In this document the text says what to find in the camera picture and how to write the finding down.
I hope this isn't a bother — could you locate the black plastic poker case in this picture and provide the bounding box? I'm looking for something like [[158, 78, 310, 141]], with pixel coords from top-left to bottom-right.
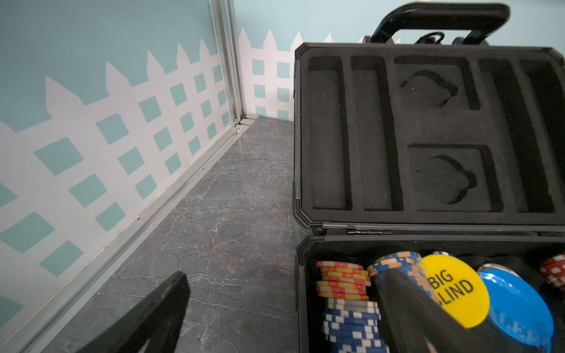
[[293, 3, 564, 352]]

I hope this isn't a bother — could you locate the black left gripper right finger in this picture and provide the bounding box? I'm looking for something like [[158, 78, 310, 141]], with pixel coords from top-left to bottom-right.
[[377, 269, 494, 352]]

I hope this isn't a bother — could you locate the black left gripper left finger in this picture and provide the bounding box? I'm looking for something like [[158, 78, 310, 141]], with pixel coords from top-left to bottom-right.
[[79, 272, 191, 352]]

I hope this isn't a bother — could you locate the blue dealer button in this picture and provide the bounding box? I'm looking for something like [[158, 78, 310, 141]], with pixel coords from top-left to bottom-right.
[[478, 269, 555, 352]]

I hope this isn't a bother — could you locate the blue orange chip stack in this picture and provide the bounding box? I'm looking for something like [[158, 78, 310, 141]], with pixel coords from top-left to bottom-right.
[[366, 251, 439, 304]]

